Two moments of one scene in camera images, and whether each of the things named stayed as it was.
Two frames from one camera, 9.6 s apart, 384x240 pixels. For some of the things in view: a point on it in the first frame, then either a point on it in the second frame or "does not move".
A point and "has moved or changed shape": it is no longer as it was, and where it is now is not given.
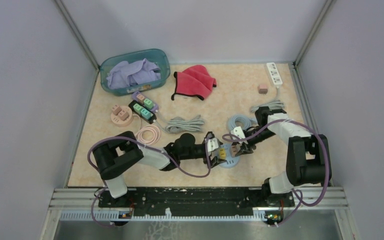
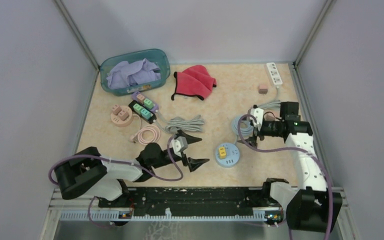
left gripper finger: [219, 143] → [190, 139]
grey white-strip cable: [275, 104] does not move
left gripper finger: [215, 161] → [193, 164]
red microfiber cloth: [195, 80] does not move
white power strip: [274, 73] does not move
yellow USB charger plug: [222, 153] does not move
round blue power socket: [232, 162] does not move
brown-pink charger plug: [263, 89] does not move
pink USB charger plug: [234, 149] has moved or changed shape
